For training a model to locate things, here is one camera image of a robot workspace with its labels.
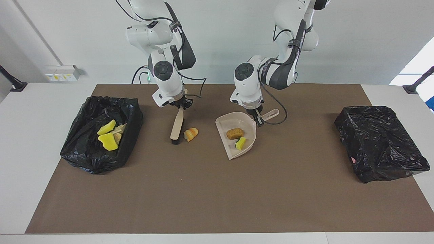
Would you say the brown bread roll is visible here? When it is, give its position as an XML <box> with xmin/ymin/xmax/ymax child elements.
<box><xmin>226</xmin><ymin>128</ymin><xmax>245</xmax><ymax>140</ymax></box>

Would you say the striped croissant bread piece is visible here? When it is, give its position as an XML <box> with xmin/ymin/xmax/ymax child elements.
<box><xmin>183</xmin><ymin>127</ymin><xmax>199</xmax><ymax>142</ymax></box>

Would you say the beige plastic dustpan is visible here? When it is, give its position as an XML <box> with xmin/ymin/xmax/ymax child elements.
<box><xmin>215</xmin><ymin>108</ymin><xmax>280</xmax><ymax>160</ymax></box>

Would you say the blocky yellow sponge piece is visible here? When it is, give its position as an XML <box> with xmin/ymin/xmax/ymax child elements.
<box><xmin>97</xmin><ymin>119</ymin><xmax>117</xmax><ymax>136</ymax></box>

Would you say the notched yellow sponge piece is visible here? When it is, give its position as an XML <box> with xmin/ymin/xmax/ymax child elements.
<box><xmin>98</xmin><ymin>132</ymin><xmax>119</xmax><ymax>151</ymax></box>

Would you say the black bag lined bin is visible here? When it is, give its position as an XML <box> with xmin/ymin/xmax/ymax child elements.
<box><xmin>60</xmin><ymin>96</ymin><xmax>144</xmax><ymax>175</ymax></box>
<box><xmin>334</xmin><ymin>106</ymin><xmax>430</xmax><ymax>184</ymax></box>

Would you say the brown table mat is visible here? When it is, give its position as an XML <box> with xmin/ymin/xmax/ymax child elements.
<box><xmin>25</xmin><ymin>84</ymin><xmax>434</xmax><ymax>233</ymax></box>

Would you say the black clamp stand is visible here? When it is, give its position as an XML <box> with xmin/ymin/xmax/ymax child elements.
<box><xmin>402</xmin><ymin>66</ymin><xmax>434</xmax><ymax>95</ymax></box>
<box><xmin>0</xmin><ymin>64</ymin><xmax>28</xmax><ymax>92</ymax></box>

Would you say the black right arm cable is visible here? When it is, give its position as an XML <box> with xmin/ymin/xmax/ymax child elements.
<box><xmin>115</xmin><ymin>0</ymin><xmax>207</xmax><ymax>99</ymax></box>

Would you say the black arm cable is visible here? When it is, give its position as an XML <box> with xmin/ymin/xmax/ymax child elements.
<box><xmin>115</xmin><ymin>0</ymin><xmax>207</xmax><ymax>99</ymax></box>
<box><xmin>259</xmin><ymin>24</ymin><xmax>294</xmax><ymax>125</ymax></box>

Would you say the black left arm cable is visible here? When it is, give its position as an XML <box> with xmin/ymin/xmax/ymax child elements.
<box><xmin>259</xmin><ymin>24</ymin><xmax>294</xmax><ymax>125</ymax></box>

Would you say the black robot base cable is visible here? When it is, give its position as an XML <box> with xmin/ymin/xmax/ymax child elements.
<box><xmin>132</xmin><ymin>65</ymin><xmax>150</xmax><ymax>84</ymax></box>

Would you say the white wall socket box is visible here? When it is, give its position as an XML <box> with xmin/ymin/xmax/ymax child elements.
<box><xmin>45</xmin><ymin>65</ymin><xmax>81</xmax><ymax>82</ymax></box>

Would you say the white wall cable duct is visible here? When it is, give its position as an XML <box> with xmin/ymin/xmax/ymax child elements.
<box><xmin>13</xmin><ymin>0</ymin><xmax>64</xmax><ymax>66</ymax></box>

